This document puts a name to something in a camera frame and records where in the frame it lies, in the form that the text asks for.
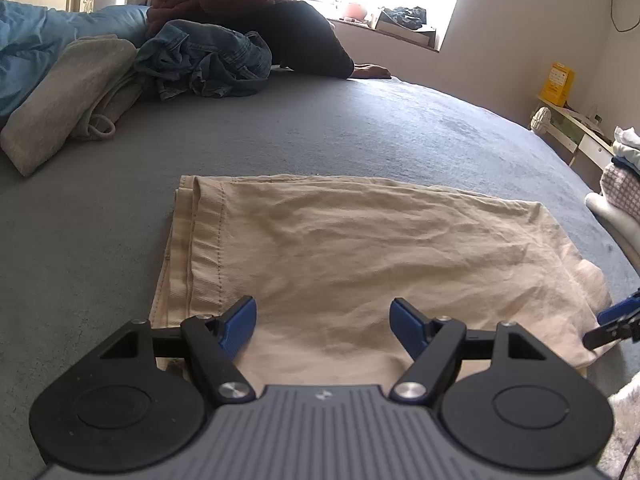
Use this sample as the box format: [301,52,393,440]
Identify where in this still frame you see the beige trousers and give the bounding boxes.
[151,176,611,388]

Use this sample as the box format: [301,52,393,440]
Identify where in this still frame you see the pink checked folded garment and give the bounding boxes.
[600,162,640,222]

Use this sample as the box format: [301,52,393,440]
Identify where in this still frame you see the blue folded garment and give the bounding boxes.
[611,156,640,177]

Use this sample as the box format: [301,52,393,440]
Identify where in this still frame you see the white folded top garment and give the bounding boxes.
[613,127,640,167]

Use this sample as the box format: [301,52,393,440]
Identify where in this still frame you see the grey bed blanket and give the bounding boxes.
[1,72,639,479]

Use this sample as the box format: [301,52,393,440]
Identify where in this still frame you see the wooden side shelf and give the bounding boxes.
[533,96,613,171]

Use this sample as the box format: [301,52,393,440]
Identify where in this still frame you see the white woven ball lamp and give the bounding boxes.
[529,106,552,136]

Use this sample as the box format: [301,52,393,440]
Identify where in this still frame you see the yellow box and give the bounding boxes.
[539,63,575,107]

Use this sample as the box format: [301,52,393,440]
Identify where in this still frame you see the blue denim jeans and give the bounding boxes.
[134,20,272,101]

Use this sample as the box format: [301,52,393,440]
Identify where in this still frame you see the shoes on white box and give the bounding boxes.
[374,6,436,49]

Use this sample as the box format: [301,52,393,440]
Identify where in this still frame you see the seated person in maroon jacket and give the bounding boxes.
[146,0,390,79]

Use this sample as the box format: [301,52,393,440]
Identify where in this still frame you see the blue duvet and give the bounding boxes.
[0,0,148,124]

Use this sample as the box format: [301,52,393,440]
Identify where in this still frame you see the black cable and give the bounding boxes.
[617,433,640,480]

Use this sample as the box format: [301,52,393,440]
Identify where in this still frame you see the grey sweatpants with drawstring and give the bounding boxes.
[1,35,145,177]

